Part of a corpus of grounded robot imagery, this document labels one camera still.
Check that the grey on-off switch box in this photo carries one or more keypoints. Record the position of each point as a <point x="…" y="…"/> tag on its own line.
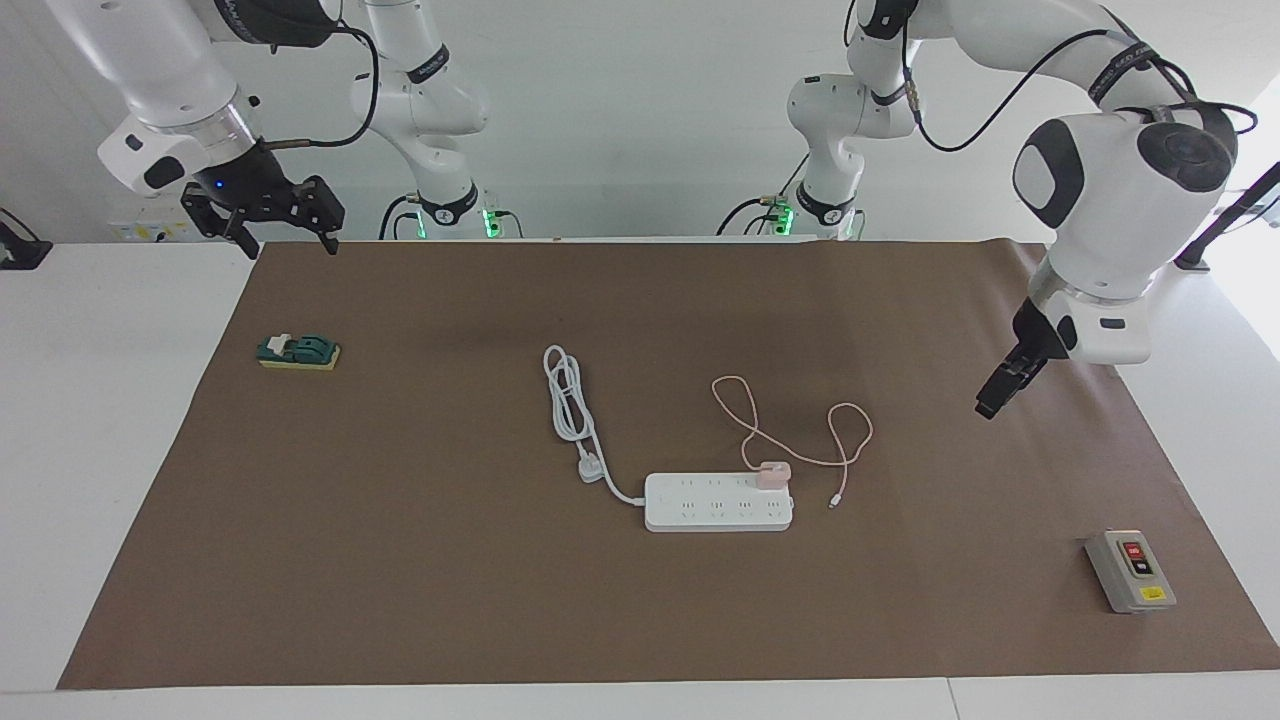
<point x="1125" y="580"/>

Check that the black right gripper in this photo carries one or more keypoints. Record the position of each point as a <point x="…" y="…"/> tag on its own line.
<point x="250" y="185"/>

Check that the brown table mat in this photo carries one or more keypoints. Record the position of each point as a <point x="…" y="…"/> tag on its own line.
<point x="500" y="600"/>

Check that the pink charger block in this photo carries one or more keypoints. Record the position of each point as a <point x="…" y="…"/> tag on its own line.
<point x="772" y="477"/>

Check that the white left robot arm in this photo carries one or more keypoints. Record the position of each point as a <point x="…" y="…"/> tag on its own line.
<point x="1110" y="220"/>

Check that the green knife switch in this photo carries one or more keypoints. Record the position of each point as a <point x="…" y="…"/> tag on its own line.
<point x="300" y="352"/>

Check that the black clamp mount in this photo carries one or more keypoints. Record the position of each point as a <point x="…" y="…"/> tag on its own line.
<point x="20" y="250"/>

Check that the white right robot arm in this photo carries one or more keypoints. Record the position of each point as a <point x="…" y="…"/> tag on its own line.
<point x="160" y="60"/>

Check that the white power strip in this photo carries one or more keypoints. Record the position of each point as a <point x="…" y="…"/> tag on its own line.
<point x="700" y="505"/>

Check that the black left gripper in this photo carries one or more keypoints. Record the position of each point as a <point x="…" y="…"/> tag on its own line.
<point x="1042" y="335"/>

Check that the white wall outlet panel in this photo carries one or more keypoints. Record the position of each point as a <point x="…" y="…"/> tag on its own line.
<point x="150" y="232"/>

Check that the black camera stand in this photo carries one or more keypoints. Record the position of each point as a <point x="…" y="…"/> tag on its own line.
<point x="1225" y="215"/>

